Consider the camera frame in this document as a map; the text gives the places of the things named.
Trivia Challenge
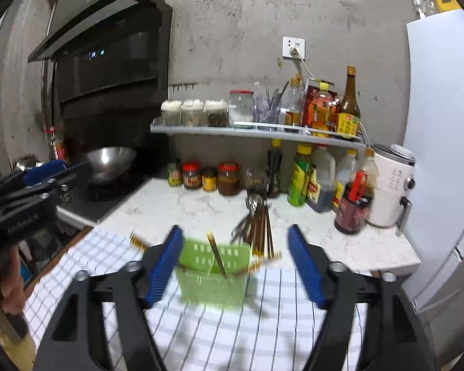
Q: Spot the white wall outlet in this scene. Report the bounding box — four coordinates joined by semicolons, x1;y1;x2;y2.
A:
282;36;307;60

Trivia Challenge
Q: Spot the black range hood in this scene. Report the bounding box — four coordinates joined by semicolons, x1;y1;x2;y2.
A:
27;0;173;151

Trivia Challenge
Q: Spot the white-lid spice jar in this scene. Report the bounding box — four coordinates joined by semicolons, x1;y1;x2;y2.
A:
161;100;183;127
205;99;230;128
182;99;206;127

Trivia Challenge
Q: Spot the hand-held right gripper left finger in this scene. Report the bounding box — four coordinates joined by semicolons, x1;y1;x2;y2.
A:
32;224;184;371

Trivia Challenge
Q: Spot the pile of metal spoons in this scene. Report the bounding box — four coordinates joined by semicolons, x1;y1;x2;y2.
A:
231;191;265;242

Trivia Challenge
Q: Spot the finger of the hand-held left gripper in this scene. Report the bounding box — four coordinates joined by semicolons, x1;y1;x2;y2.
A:
0;160;68;204
0;161;91;212

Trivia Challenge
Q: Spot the slim dark soy bottle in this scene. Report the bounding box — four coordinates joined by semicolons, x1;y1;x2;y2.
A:
267;139;284;198

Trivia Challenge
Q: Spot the large soy bottle red handle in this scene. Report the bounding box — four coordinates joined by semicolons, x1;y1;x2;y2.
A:
333;147;380;235

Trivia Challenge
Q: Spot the white curved wall shelf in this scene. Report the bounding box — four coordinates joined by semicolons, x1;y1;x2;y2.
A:
151;122;368;148

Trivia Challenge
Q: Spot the white power cable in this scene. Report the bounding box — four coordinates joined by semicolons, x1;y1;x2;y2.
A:
289;46;318;82

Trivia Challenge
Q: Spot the clear pump bottle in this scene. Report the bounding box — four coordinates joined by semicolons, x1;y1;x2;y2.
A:
409;0;437;20

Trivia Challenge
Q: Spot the plastic jug dark liquid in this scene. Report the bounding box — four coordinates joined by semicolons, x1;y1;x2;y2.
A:
306;144;338;213

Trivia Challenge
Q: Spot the steel wok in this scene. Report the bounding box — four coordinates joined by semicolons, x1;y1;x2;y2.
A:
86;146;138;185

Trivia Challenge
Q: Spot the red lid sauce jar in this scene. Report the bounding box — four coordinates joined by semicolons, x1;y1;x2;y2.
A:
182;161;202;190

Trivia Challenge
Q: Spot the black glass cooktop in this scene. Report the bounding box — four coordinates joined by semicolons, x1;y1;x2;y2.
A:
58;170;151;221

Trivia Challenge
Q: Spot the clear bag of spices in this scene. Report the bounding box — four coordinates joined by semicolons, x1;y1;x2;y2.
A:
244;166;269;192

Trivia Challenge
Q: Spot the green bottle yellow cap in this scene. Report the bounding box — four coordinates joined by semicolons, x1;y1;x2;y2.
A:
287;144;313;207

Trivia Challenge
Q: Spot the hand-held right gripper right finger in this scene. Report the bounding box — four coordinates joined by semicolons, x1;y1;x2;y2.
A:
286;223;438;371

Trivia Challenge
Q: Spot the bunch of wooden chopsticks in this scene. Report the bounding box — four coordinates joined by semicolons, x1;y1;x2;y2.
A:
129;231;284;279

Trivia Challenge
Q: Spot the clear plastic utensil cup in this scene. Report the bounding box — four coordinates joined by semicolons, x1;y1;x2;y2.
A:
255;81;290;124

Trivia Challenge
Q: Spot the white air fryer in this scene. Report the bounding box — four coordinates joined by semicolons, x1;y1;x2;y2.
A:
365;144;416;228

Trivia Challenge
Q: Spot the red seasoning packet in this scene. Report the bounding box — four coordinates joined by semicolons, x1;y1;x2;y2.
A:
302;79;341;134

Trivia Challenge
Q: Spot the person's left hand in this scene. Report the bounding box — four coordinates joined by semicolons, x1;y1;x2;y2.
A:
0;254;26;315

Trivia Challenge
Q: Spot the clear bottle yellow cap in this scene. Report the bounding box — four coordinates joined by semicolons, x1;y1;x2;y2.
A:
284;73;304;126

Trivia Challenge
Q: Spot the white refrigerator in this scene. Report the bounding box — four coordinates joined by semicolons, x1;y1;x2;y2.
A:
400;6;464;313

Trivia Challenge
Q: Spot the green label small jar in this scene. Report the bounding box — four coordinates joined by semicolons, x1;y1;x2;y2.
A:
167;158;183;187

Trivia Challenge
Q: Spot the clear jar red lid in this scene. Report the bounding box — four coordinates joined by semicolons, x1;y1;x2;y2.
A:
228;90;255;124

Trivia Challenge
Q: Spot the green plastic utensil holder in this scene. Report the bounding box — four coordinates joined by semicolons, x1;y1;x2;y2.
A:
176;240;253;310

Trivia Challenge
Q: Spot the large red lid chili jar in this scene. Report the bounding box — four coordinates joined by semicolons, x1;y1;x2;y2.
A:
217;161;240;196

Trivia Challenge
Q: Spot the yellow label small jar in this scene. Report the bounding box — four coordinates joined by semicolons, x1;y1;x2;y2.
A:
202;166;218;192

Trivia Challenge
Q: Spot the dark bottle yellow label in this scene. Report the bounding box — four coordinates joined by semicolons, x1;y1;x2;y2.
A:
336;66;362;140

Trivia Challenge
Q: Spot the white black-grid tablecloth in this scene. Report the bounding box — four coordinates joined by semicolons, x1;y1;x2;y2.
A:
23;228;368;371

